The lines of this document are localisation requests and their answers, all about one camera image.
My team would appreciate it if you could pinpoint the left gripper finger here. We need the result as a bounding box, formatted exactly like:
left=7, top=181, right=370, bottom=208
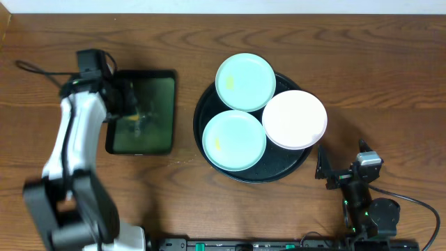
left=137, top=97, right=160, bottom=117
left=133, top=120, right=141, bottom=138

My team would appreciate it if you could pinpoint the mint plate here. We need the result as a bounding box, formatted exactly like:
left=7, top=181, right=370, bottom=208
left=215, top=53, right=276, bottom=112
left=201, top=110, right=267, bottom=172

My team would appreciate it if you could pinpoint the green yellow sponge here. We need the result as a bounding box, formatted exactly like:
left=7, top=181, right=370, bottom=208
left=125, top=113, right=144, bottom=122

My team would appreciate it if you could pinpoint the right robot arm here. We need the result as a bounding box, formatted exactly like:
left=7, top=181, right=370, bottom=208
left=315, top=139, right=400, bottom=250

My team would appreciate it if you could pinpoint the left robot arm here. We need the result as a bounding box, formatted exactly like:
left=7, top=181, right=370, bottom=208
left=22, top=79, right=148, bottom=250

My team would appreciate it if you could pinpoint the black rectangular tray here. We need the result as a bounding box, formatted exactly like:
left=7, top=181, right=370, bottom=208
left=105, top=70, right=176, bottom=155

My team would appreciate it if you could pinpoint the black round tray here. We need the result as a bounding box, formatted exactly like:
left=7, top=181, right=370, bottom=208
left=193, top=83, right=312, bottom=183

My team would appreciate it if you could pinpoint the white plate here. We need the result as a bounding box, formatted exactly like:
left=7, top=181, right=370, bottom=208
left=262, top=90, right=328, bottom=150

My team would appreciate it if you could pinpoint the left black cable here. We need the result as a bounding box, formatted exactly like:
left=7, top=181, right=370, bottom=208
left=14, top=59, right=83, bottom=90

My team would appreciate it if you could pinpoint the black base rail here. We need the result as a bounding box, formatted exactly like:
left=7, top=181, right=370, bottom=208
left=146, top=238, right=420, bottom=251

